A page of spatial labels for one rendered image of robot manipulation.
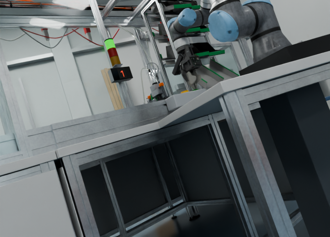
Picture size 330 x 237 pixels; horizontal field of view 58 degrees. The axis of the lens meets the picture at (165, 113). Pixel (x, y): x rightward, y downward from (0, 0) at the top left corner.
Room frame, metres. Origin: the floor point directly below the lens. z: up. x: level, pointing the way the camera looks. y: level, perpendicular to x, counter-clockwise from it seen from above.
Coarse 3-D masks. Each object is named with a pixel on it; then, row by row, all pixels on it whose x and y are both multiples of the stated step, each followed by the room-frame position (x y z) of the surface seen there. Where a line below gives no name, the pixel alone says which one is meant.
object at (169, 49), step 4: (192, 44) 1.86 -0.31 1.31; (168, 48) 1.88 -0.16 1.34; (192, 48) 1.87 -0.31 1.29; (196, 48) 1.84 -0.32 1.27; (168, 52) 1.89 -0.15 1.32; (172, 52) 1.85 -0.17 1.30; (196, 52) 1.85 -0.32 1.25; (200, 52) 1.82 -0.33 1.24; (204, 52) 1.74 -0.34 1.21; (208, 52) 1.76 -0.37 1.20; (168, 56) 1.91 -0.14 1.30; (172, 56) 1.87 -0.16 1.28; (200, 56) 1.74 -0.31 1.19
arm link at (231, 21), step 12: (216, 0) 1.04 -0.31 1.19; (228, 0) 1.01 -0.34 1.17; (216, 12) 1.02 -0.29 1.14; (228, 12) 1.01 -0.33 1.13; (240, 12) 1.02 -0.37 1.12; (252, 12) 1.04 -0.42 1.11; (216, 24) 1.05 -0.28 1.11; (228, 24) 1.00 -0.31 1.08; (240, 24) 1.02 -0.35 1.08; (252, 24) 1.05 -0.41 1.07; (216, 36) 1.08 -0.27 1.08; (228, 36) 1.04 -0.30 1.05; (240, 36) 1.07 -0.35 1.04
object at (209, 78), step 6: (204, 66) 1.83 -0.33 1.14; (198, 72) 1.85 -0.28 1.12; (204, 72) 1.85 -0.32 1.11; (210, 72) 1.80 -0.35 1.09; (204, 78) 1.79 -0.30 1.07; (210, 78) 1.80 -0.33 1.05; (216, 78) 1.78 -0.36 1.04; (222, 78) 1.73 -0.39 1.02; (204, 84) 1.68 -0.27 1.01; (210, 84) 1.73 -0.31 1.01
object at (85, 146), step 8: (216, 112) 1.46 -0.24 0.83; (136, 128) 1.16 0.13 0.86; (144, 128) 1.18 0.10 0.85; (152, 128) 1.20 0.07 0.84; (104, 136) 1.07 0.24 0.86; (112, 136) 1.09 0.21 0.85; (120, 136) 1.11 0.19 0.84; (128, 136) 1.13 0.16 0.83; (80, 144) 1.01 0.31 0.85; (88, 144) 1.03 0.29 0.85; (96, 144) 1.04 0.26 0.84; (104, 144) 1.06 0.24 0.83; (56, 152) 0.97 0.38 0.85; (64, 152) 0.97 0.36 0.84; (72, 152) 0.99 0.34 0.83; (80, 152) 1.04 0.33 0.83; (56, 160) 1.03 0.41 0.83
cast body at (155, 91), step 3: (153, 84) 1.57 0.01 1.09; (156, 84) 1.57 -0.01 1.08; (150, 87) 1.59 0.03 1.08; (153, 87) 1.57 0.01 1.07; (156, 87) 1.56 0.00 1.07; (153, 90) 1.58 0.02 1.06; (156, 90) 1.56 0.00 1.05; (159, 90) 1.56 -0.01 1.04; (153, 93) 1.58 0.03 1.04; (156, 93) 1.56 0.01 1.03; (159, 93) 1.55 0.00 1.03; (162, 93) 1.58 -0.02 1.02; (153, 96) 1.59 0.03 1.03
